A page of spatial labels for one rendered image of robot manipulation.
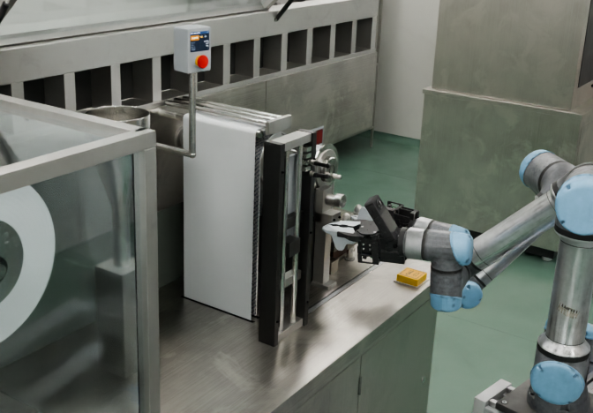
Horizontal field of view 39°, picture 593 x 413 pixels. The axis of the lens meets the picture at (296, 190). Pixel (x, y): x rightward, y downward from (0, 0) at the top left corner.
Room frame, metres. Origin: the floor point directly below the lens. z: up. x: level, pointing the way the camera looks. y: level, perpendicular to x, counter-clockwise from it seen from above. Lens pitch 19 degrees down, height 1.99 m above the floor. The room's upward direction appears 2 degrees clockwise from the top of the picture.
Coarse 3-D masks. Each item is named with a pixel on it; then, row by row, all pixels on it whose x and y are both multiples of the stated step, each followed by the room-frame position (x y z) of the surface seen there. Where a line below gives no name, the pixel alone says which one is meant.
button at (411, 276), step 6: (402, 270) 2.38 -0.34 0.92; (408, 270) 2.38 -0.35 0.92; (414, 270) 2.38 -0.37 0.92; (402, 276) 2.34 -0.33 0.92; (408, 276) 2.33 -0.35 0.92; (414, 276) 2.34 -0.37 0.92; (420, 276) 2.34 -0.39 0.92; (426, 276) 2.37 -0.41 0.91; (408, 282) 2.33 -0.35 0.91; (414, 282) 2.32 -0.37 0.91; (420, 282) 2.33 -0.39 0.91
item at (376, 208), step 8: (368, 200) 1.88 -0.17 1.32; (376, 200) 1.88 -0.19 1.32; (368, 208) 1.87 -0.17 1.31; (376, 208) 1.87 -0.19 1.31; (384, 208) 1.89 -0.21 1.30; (376, 216) 1.87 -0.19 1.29; (384, 216) 1.87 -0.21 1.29; (376, 224) 1.87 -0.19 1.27; (384, 224) 1.86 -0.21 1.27; (392, 224) 1.88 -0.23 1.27; (384, 232) 1.86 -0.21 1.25; (392, 232) 1.86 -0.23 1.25; (392, 240) 1.86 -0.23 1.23
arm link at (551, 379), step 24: (576, 168) 1.79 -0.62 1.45; (576, 192) 1.67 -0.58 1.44; (576, 216) 1.66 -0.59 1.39; (576, 240) 1.66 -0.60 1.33; (576, 264) 1.67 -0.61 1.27; (552, 288) 1.72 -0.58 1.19; (576, 288) 1.67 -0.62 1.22; (552, 312) 1.70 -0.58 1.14; (576, 312) 1.67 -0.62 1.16; (552, 336) 1.69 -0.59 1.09; (576, 336) 1.67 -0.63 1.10; (552, 360) 1.67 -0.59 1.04; (576, 360) 1.66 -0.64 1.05; (552, 384) 1.66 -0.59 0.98; (576, 384) 1.63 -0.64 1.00
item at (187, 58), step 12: (180, 36) 1.88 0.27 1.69; (192, 36) 1.88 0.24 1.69; (204, 36) 1.90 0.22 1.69; (180, 48) 1.88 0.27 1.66; (192, 48) 1.88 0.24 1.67; (204, 48) 1.90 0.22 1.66; (180, 60) 1.88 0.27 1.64; (192, 60) 1.88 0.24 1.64; (204, 60) 1.88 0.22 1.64; (192, 72) 1.88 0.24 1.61
